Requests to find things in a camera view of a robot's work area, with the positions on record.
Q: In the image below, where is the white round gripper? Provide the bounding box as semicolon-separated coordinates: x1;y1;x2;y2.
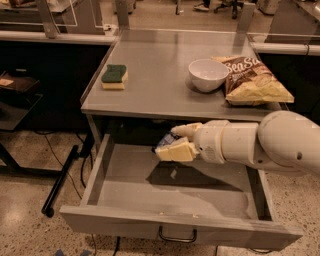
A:
155;120;229;164

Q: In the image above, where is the blue rxbar blueberry bar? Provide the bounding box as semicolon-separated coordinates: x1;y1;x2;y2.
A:
152;132;180;152

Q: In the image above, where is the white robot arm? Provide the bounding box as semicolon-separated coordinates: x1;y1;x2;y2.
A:
155;111;320;176

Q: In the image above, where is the grey open top drawer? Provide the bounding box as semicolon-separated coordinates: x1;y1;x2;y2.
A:
60;136;303;251

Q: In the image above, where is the white bowl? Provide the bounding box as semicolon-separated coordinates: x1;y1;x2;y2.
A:
188;59;229;93

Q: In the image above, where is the grey metal table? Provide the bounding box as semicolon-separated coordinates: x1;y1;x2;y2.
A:
80;27;290;154

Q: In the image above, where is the sea salt chips bag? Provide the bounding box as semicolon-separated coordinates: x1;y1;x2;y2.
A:
213;56;294;106

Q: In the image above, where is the green yellow sponge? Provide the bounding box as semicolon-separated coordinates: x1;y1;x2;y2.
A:
101;64;128;90

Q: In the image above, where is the black floor bar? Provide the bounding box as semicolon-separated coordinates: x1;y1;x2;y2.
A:
41;145;78;218

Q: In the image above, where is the dark side cart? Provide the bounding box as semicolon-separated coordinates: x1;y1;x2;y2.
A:
0;71;42;176

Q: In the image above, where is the black drawer handle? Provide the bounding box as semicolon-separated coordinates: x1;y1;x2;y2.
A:
158;226;198;244

